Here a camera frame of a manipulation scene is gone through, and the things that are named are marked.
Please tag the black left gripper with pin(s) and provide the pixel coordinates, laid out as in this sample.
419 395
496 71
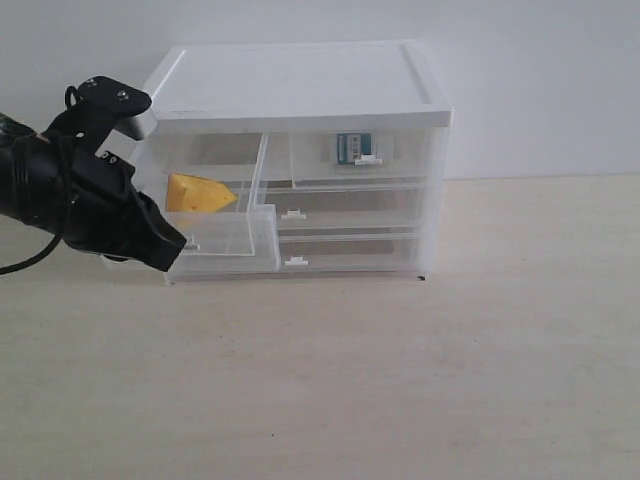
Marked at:
109 217

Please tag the yellow cheese wedge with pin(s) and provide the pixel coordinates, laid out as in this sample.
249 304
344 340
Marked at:
192 194

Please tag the white teal labelled bottle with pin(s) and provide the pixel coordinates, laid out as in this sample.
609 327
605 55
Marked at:
355 149

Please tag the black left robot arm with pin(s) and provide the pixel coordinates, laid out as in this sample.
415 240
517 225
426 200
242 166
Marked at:
36 185

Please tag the clear bottom wide drawer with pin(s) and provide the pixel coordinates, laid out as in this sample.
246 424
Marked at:
310 255

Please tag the clear wide drawer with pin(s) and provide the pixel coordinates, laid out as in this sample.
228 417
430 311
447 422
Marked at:
354 209
310 255

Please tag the white plastic drawer cabinet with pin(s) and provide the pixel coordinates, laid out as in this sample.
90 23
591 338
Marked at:
284 89

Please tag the clear middle wide drawer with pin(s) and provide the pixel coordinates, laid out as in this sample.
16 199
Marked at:
354 209

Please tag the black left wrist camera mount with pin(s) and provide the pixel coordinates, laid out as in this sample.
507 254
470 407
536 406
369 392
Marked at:
99 106

